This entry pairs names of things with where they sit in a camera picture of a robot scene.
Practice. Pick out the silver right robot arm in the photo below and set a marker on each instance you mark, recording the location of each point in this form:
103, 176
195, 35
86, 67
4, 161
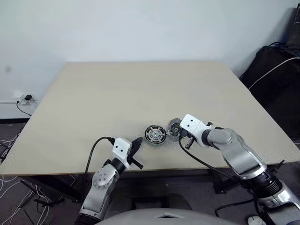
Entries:
241, 157

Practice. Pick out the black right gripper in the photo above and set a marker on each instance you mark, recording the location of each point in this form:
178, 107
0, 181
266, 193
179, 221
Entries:
187, 140

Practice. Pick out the black table leg frame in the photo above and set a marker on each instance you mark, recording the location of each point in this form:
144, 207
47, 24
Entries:
221, 182
58, 187

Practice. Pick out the white shoe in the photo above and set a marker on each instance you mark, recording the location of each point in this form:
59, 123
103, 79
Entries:
256, 220

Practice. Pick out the silver motor end cap board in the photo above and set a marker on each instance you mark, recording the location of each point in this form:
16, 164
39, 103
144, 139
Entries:
172, 122

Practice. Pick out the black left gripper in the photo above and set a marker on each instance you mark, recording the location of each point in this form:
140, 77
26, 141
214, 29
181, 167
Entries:
133, 154

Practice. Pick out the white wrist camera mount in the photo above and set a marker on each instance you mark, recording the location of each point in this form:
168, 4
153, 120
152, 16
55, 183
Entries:
120, 147
193, 125

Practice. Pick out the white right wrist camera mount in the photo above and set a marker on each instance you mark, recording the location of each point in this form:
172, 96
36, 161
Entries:
193, 125

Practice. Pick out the black bag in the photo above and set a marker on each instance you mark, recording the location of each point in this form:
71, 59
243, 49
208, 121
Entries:
274, 93

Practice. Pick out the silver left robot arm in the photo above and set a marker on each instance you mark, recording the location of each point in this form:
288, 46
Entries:
103, 187

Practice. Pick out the grey round motor housing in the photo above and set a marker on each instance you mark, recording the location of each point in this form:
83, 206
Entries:
164, 137

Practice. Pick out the grey robot torso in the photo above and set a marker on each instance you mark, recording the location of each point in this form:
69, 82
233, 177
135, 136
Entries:
152, 218

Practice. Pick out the black power adapter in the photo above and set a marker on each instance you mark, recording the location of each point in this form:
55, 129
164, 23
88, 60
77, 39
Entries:
28, 97

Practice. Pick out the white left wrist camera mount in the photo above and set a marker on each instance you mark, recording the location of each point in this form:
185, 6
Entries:
120, 147

